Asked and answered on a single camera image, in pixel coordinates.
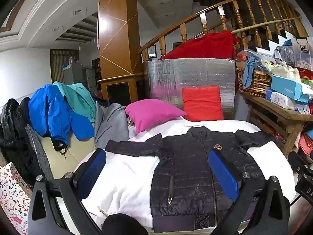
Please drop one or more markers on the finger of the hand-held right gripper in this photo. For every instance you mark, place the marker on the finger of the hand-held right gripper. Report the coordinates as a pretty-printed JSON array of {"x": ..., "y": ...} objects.
[{"x": 297, "y": 162}]

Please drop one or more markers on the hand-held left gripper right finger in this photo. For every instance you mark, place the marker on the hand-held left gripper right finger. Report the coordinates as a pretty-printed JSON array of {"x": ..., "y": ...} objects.
[{"x": 223, "y": 173}]

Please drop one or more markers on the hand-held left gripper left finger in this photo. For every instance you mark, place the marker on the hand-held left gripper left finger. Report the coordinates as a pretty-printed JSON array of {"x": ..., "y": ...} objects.
[{"x": 93, "y": 171}]

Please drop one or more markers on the black puffer jacket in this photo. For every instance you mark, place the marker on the black puffer jacket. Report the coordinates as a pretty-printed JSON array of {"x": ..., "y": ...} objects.
[{"x": 190, "y": 156}]

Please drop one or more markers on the coral cloth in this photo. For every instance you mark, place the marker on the coral cloth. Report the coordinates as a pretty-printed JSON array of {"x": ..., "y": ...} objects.
[{"x": 307, "y": 144}]

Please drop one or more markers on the beige sofa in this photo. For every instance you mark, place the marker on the beige sofa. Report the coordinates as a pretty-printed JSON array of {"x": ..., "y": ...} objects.
[{"x": 73, "y": 156}]

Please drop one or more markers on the white blanket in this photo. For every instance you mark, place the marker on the white blanket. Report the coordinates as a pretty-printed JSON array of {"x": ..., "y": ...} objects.
[{"x": 127, "y": 176}]

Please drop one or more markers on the grey garment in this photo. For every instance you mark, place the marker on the grey garment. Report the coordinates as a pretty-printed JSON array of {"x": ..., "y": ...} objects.
[{"x": 110, "y": 124}]

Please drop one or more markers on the wooden table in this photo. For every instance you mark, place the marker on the wooden table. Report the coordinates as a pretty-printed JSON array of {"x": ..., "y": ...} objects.
[{"x": 281, "y": 113}]

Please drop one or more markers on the white tissue pack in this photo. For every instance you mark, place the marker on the white tissue pack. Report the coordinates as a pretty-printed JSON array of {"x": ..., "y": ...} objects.
[{"x": 281, "y": 100}]

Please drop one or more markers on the teal jacket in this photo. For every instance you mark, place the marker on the teal jacket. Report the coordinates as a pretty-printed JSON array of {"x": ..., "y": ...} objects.
[{"x": 80, "y": 100}]

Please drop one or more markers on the red pillow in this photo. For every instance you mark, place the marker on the red pillow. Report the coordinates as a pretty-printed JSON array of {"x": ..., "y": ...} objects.
[{"x": 203, "y": 104}]

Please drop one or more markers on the blue jacket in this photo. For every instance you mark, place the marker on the blue jacket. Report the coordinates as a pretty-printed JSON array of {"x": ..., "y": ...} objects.
[{"x": 49, "y": 110}]

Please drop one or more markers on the light blue box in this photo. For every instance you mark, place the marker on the light blue box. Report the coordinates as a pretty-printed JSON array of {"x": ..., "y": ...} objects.
[{"x": 286, "y": 88}]

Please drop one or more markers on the pink pillow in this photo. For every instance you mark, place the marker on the pink pillow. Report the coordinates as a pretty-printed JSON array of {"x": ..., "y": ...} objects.
[{"x": 151, "y": 112}]

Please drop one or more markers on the printed paper bag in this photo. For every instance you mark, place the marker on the printed paper bag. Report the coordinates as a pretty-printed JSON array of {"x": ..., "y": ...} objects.
[{"x": 14, "y": 200}]

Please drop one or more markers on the shiny black jacket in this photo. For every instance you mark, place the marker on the shiny black jacket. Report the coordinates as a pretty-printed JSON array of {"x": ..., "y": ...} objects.
[{"x": 14, "y": 132}]

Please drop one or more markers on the wicker basket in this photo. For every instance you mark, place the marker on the wicker basket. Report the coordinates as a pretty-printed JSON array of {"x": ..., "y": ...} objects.
[{"x": 256, "y": 83}]

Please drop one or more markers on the red gift bag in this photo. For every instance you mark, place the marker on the red gift bag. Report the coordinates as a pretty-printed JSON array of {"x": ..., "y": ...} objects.
[{"x": 307, "y": 73}]

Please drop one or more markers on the grey refrigerator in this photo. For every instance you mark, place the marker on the grey refrigerator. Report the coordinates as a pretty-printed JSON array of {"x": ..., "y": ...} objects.
[
  {"x": 91, "y": 80},
  {"x": 73, "y": 74}
]

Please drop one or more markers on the blue cloth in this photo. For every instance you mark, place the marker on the blue cloth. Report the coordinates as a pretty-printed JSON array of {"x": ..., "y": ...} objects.
[{"x": 251, "y": 66}]

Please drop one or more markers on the clear plastic bag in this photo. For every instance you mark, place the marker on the clear plastic bag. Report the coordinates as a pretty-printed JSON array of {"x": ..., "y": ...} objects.
[{"x": 283, "y": 55}]

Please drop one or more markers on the silver foil mat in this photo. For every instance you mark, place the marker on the silver foil mat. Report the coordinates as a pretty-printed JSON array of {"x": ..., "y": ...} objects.
[{"x": 171, "y": 78}]

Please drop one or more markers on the clear plastic container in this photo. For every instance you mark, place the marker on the clear plastic container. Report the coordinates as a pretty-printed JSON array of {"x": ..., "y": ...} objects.
[{"x": 303, "y": 51}]

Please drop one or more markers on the brown striped curtain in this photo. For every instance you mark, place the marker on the brown striped curtain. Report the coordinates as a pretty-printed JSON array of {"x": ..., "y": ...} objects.
[{"x": 56, "y": 61}]

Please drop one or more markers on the red cloth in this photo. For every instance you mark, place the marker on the red cloth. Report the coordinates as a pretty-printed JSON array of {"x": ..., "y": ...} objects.
[{"x": 207, "y": 46}]

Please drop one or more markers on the wooden pillar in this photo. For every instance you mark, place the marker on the wooden pillar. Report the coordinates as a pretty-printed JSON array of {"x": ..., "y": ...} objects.
[{"x": 115, "y": 41}]

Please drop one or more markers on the bamboo pole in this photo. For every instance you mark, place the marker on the bamboo pole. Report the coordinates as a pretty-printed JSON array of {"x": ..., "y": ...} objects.
[{"x": 259, "y": 25}]

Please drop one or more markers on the wooden stair railing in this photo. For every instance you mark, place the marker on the wooden stair railing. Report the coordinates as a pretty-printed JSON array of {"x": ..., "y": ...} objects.
[{"x": 183, "y": 31}]

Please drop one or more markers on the picture frame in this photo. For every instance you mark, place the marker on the picture frame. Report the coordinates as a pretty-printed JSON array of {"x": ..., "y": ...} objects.
[{"x": 151, "y": 51}]

